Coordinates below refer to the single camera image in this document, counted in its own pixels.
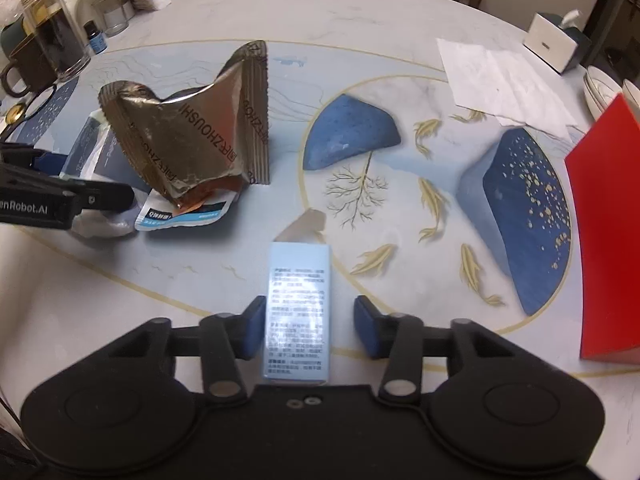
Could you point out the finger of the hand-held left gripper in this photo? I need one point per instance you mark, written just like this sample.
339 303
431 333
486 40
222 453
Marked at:
50 164
110 195

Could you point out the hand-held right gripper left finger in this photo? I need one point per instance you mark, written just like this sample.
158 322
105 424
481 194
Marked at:
255 327

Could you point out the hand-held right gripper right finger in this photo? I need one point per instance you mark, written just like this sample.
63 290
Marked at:
365 327

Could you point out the white plastic bag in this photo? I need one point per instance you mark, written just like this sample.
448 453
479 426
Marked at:
90 150

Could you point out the light blue small box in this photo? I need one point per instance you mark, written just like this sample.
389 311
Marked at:
297 310

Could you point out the brown foil snack bag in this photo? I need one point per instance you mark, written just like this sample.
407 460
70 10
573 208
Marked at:
200 130

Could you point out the red cardboard box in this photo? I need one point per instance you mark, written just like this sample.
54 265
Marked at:
610 235

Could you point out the marble patterned desktop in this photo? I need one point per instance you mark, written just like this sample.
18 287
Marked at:
350 60

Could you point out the blue white sachet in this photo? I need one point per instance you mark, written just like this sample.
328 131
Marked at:
170 217

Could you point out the dark mug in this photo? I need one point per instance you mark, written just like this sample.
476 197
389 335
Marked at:
30 67

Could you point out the glass jar with dark contents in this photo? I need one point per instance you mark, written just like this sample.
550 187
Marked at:
60 40

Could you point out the small blue bottle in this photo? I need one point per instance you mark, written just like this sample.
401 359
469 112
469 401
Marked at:
95 40

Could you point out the clear glass cup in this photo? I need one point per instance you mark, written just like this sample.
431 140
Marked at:
117 17

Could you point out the white paper sheet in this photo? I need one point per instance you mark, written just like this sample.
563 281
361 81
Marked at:
495 80

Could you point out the white tissue box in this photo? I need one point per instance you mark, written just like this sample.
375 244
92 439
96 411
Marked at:
547 40

